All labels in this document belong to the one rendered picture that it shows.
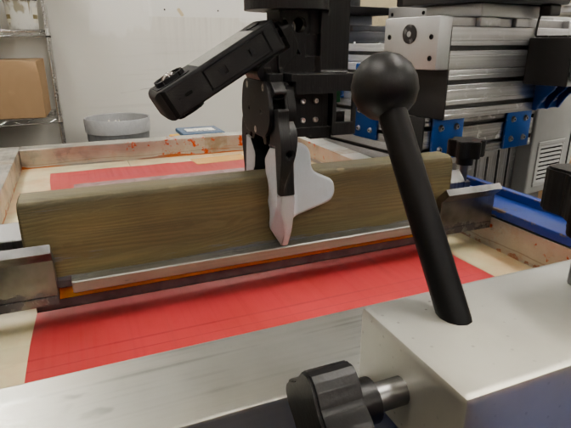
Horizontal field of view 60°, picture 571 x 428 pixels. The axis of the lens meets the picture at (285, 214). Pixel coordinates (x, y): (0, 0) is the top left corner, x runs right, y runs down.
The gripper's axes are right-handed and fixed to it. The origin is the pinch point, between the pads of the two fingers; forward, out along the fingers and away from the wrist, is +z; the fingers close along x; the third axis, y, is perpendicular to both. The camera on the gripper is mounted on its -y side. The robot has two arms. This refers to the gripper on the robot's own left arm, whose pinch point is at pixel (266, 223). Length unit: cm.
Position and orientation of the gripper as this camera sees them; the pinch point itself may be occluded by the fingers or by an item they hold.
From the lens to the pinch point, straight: 46.8
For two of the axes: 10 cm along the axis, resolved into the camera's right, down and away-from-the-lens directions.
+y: 9.2, -1.3, 3.7
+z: 0.0, 9.4, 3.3
